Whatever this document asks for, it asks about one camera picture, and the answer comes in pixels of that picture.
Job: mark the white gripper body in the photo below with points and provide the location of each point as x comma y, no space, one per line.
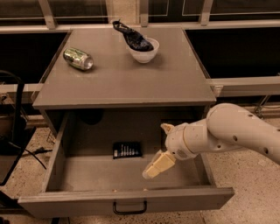
177,141

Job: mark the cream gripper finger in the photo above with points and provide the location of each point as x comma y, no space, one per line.
167,128
162,161

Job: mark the dark blue rxbar wrapper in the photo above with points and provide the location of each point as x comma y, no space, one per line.
127,150

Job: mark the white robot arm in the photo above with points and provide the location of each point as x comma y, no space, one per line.
227,127

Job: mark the grey drawer cabinet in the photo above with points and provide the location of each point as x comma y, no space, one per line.
172,78

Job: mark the open grey top drawer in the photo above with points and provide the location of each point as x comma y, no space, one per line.
82,177

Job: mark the metal window railing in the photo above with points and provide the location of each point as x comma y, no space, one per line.
228,86

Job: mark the white bowl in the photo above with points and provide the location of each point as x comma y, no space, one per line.
145,57

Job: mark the dark blue chip bag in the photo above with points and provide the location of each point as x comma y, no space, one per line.
133,38

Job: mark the green soda can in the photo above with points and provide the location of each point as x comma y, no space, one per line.
78,59

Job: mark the black drawer handle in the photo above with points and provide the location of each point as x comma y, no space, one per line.
129,208

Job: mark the black chair frame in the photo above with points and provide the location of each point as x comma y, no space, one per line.
14,136

